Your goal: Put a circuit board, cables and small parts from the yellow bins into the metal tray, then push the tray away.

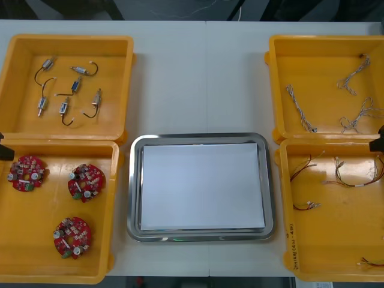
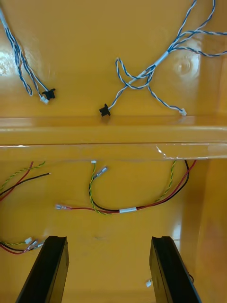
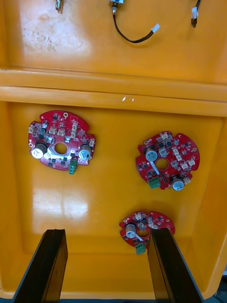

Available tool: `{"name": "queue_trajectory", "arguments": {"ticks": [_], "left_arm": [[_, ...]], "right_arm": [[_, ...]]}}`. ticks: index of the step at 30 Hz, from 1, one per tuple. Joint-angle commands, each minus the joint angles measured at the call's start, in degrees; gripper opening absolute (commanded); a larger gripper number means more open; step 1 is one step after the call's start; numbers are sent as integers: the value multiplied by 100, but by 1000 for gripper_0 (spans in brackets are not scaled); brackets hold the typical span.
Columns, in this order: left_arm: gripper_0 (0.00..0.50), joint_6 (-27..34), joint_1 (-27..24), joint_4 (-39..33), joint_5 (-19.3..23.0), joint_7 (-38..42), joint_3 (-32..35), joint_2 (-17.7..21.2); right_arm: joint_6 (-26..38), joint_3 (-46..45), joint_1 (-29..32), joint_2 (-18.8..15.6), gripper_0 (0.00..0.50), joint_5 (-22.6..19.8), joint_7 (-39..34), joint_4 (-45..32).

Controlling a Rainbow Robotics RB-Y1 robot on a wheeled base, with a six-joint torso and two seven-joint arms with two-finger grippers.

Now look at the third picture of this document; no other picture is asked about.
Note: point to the yellow-orange plastic bin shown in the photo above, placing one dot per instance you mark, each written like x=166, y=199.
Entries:
x=142, y=56
x=106, y=189

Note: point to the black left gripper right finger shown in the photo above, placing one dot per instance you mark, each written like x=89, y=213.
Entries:
x=170, y=272

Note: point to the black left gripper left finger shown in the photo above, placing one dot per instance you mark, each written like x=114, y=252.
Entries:
x=45, y=272

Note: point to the round red circuit board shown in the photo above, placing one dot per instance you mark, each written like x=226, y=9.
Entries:
x=186, y=146
x=78, y=136
x=132, y=227

